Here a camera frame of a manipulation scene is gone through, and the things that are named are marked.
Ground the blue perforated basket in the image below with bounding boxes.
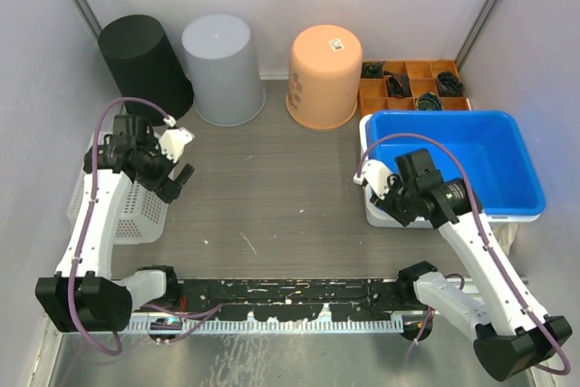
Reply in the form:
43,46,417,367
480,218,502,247
66,131,169,247

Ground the dark rolled item right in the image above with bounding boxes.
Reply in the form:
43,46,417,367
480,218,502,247
436,71,465,97

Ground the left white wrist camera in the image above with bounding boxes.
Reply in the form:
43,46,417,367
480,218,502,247
159,116,195,163

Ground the orange compartment organizer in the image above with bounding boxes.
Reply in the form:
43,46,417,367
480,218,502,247
358,59,470,117

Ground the white plastic tub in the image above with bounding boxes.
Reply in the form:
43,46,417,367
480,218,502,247
359,115,542,228

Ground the black mounting rail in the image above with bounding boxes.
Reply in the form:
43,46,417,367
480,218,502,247
129,277,452,323

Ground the beige cloth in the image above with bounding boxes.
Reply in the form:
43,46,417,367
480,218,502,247
493,222,519,256

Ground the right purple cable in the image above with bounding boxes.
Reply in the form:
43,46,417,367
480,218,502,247
355,132,572,377

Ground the dark rolled item centre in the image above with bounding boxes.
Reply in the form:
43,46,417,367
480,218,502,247
384,71,411,98

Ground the white cable duct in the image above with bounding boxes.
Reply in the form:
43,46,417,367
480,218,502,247
122,315,404,335

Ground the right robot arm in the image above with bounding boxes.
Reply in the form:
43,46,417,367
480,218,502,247
354,149,573,382

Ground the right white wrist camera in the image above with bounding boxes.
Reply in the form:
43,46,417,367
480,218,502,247
353,160,395,199

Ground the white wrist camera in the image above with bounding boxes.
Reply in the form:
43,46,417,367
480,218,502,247
159,116,195,163
353,160,395,199

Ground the dark rolled item far left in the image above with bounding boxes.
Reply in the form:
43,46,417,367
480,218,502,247
361,62,384,79

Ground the blue plastic tub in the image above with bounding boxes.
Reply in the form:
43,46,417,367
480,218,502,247
359,111,546,224

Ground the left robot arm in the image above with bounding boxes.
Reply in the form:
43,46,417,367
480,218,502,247
34,115,194,333

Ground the black bucket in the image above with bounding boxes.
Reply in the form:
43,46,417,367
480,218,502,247
98,15,194,120

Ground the dark rolled item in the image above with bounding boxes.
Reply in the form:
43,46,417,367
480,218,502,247
384,71,411,98
361,62,384,79
436,71,465,97

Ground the grey bucket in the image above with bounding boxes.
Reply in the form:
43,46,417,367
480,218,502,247
181,14,266,127

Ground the orange bucket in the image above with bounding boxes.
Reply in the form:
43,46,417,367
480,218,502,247
285,24,363,130

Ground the yellow blue rolled item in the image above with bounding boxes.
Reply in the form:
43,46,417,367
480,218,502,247
415,92,443,111

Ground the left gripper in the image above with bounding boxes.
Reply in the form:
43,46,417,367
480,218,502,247
136,134,193,202

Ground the purple cable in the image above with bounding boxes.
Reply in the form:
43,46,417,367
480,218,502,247
67,96,223,356
355,132,572,377

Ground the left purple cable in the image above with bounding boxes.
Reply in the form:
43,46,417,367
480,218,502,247
67,96,223,356

